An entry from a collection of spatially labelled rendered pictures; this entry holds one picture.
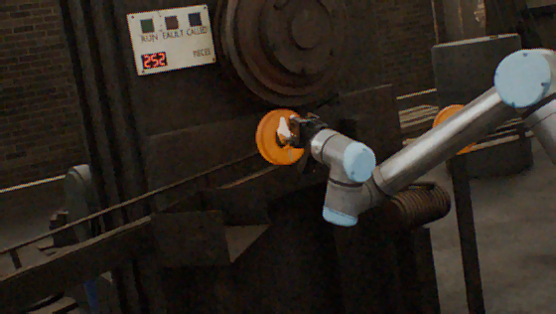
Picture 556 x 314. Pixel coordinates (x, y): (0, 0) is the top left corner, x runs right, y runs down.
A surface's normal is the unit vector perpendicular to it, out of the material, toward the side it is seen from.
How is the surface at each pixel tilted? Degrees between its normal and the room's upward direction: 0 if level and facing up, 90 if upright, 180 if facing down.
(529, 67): 80
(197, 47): 90
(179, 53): 90
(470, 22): 90
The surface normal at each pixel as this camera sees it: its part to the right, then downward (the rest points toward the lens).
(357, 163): 0.57, 0.22
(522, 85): -0.64, 0.04
